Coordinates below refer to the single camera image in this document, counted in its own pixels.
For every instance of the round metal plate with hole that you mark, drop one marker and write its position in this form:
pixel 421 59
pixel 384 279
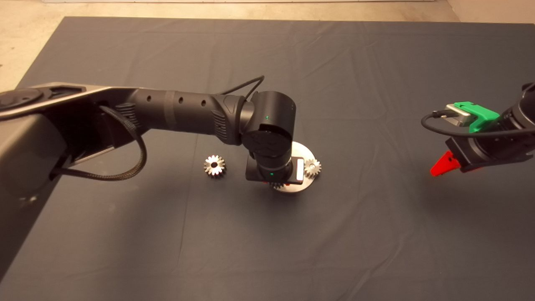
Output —
pixel 303 151

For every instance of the small steel gear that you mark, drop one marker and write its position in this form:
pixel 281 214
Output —
pixel 312 168
pixel 276 185

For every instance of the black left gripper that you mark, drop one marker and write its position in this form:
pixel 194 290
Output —
pixel 250 171

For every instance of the larger steel gear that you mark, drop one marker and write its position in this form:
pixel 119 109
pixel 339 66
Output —
pixel 214 166

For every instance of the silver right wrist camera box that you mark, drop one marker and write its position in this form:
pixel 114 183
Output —
pixel 457 115

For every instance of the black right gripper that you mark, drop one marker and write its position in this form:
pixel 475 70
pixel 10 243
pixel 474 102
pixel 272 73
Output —
pixel 472 152

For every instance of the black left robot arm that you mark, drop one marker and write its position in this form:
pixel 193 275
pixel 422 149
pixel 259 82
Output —
pixel 179 110

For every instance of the green right camera mount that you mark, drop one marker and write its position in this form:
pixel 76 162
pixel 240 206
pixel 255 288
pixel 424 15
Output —
pixel 480 115

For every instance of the dark grey table cloth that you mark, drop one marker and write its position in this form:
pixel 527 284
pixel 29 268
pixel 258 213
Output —
pixel 376 62

